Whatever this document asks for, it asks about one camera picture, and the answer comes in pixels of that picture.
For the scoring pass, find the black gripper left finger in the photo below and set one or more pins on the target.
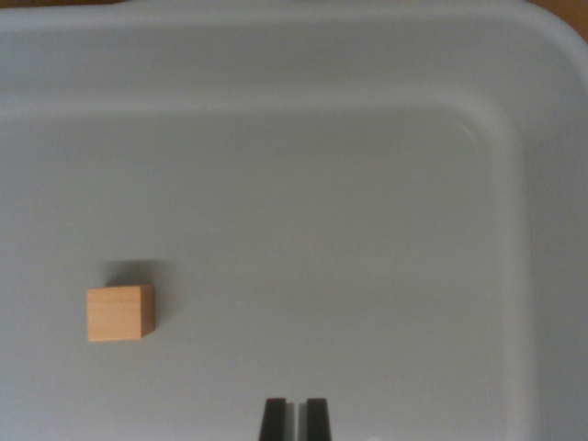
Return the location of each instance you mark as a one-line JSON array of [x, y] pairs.
[[274, 420]]

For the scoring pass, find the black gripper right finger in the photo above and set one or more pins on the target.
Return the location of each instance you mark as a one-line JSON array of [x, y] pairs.
[[317, 420]]

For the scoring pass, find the light wooden cube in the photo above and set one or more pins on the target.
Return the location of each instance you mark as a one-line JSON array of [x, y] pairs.
[[118, 313]]

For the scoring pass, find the grey plastic bin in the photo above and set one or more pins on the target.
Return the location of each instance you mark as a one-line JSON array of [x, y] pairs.
[[321, 184]]

